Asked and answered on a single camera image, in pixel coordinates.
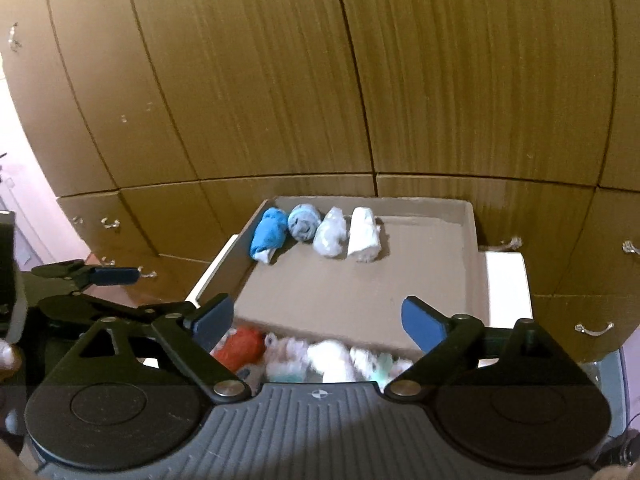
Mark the wooden wardrobe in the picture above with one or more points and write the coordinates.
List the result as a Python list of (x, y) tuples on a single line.
[(300, 85)]

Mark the person's left hand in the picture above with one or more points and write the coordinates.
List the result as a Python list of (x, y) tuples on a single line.
[(6, 357)]

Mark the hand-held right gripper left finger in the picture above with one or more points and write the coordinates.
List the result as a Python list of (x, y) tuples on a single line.
[(215, 322)]

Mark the red sock roll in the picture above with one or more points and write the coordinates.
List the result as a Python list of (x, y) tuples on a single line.
[(242, 347)]

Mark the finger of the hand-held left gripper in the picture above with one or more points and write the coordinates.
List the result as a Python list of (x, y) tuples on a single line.
[(125, 308), (115, 275)]

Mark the cardboard box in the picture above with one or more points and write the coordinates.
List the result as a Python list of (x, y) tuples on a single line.
[(350, 285)]

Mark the blue sock roll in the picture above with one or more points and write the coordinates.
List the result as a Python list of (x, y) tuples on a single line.
[(267, 232)]

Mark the grey sock roll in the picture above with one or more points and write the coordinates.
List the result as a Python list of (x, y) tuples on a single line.
[(304, 221)]

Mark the white table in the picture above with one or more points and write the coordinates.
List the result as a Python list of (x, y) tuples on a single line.
[(505, 285)]

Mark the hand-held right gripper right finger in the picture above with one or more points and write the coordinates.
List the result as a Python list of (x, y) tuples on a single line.
[(422, 327)]

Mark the translucent white sock roll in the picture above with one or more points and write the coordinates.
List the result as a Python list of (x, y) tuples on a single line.
[(330, 232)]

